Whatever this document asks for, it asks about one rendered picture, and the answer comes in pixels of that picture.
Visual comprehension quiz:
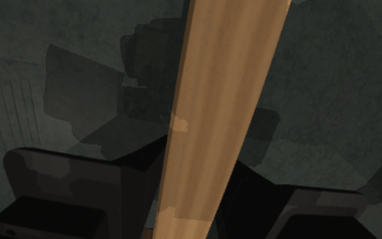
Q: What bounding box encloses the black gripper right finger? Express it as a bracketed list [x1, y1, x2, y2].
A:
[215, 159, 369, 239]

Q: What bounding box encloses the wooden side rail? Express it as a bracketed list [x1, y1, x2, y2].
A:
[152, 0, 291, 239]

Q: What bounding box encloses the brown wooden post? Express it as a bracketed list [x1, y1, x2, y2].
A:
[142, 229, 154, 239]

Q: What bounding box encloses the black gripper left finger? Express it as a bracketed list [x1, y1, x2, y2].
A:
[3, 134, 168, 239]

